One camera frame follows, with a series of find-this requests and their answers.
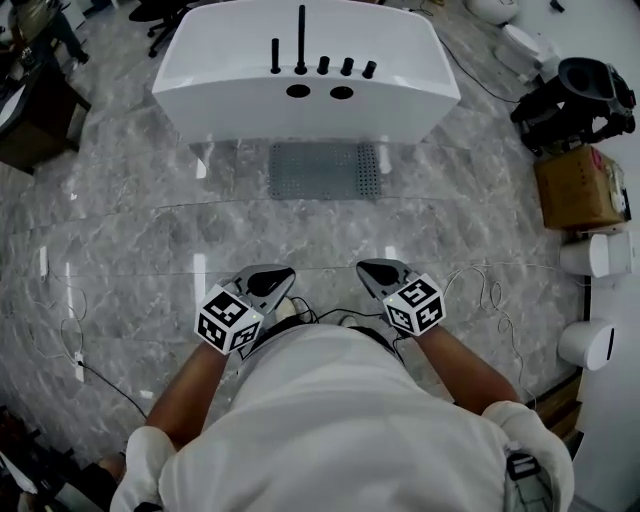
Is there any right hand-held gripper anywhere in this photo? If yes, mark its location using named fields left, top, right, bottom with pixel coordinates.
left=355, top=258, right=447, bottom=338

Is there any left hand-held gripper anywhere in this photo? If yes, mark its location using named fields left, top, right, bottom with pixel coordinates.
left=194, top=263, right=297, bottom=356

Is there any grey perforated bath mat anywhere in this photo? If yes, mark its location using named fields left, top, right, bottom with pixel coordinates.
left=268, top=141, right=384, bottom=202

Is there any white bathtub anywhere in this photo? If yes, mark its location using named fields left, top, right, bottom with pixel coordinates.
left=151, top=0, right=462, bottom=147

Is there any person's right forearm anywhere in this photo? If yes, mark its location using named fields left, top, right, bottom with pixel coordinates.
left=416, top=323, right=522, bottom=417

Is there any person's left forearm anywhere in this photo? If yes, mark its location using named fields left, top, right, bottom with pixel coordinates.
left=144, top=341, right=237, bottom=451

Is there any person's white shirt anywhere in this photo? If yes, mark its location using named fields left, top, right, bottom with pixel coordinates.
left=109, top=323, right=576, bottom=512

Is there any white toilet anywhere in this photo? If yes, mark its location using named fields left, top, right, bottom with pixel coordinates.
left=557, top=319, right=618, bottom=372
left=559, top=231, right=634, bottom=279
left=494, top=22, right=562, bottom=82

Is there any brown cardboard box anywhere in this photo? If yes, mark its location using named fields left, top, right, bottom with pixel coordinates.
left=533, top=144, right=634, bottom=232

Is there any black machine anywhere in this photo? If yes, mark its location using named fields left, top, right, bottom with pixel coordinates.
left=509, top=56, right=639, bottom=157

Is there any brown wooden desk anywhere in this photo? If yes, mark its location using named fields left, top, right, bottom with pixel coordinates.
left=0, top=48, right=92, bottom=175

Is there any tall black faucet spout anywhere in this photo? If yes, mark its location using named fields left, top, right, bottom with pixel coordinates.
left=294, top=4, right=309, bottom=76

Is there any white basin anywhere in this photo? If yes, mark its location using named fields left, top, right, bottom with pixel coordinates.
left=464, top=0, right=522, bottom=26

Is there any black office chair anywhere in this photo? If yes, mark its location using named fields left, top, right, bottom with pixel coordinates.
left=128, top=0, right=202, bottom=59

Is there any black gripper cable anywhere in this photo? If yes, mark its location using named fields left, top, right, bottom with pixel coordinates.
left=288, top=296, right=404, bottom=362

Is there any white cable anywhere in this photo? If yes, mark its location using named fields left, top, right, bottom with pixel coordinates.
left=28, top=244, right=87, bottom=384
left=443, top=263, right=540, bottom=404

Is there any black floor cable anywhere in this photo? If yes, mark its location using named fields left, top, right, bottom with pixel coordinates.
left=78, top=360, right=150, bottom=420

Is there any grey strap buckle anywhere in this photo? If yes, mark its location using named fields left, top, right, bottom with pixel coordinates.
left=504, top=451, right=552, bottom=512

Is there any long black cable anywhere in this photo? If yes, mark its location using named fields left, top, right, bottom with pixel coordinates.
left=438, top=35, right=522, bottom=105

